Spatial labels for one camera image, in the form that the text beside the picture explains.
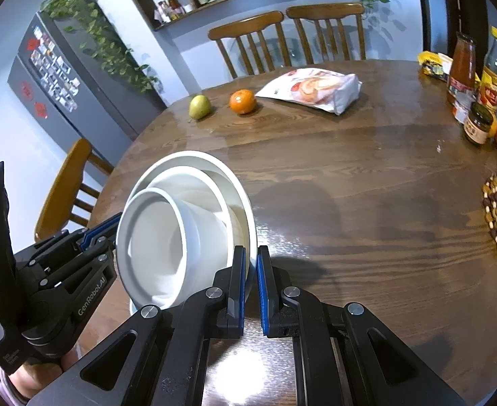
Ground trailing green vine plant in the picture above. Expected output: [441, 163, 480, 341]
[41, 0, 160, 94]

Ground deep white straight-sided bowl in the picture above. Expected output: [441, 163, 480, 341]
[116, 188, 236, 309]

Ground large grey-white bowl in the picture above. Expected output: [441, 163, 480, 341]
[129, 151, 258, 311]

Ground dark wooden door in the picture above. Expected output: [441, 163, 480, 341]
[441, 0, 490, 72]

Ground tall red sauce bottle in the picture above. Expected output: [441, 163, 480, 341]
[446, 32, 477, 104]

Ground medium white bowl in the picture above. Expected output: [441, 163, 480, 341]
[147, 166, 251, 301]

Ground person's left hand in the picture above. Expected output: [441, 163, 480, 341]
[9, 342, 80, 400]

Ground orange fruit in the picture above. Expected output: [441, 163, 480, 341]
[229, 89, 257, 115]

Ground red sauce bottles on shelf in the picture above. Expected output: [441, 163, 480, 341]
[158, 0, 187, 23]

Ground group of fridge magnet photos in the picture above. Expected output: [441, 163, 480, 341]
[31, 25, 80, 113]

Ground wooden dining chair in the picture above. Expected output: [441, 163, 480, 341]
[286, 3, 366, 66]
[208, 10, 285, 79]
[34, 138, 114, 242]

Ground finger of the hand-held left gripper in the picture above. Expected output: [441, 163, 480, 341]
[33, 213, 122, 263]
[37, 241, 117, 292]

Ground green pear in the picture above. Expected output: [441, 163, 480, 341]
[189, 94, 212, 120]

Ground white snack bag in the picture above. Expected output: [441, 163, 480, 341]
[255, 68, 362, 116]

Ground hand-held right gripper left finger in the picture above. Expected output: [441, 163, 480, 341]
[29, 245, 246, 406]

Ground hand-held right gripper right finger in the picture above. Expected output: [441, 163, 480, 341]
[256, 245, 465, 406]

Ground grey refrigerator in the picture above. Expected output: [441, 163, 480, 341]
[7, 12, 167, 144]

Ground yellow snack packet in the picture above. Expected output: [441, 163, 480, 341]
[418, 51, 454, 82]

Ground yellow capped oil bottle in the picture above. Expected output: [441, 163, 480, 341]
[477, 25, 497, 113]

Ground dark lid sauce jar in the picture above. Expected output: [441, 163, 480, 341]
[463, 101, 495, 146]

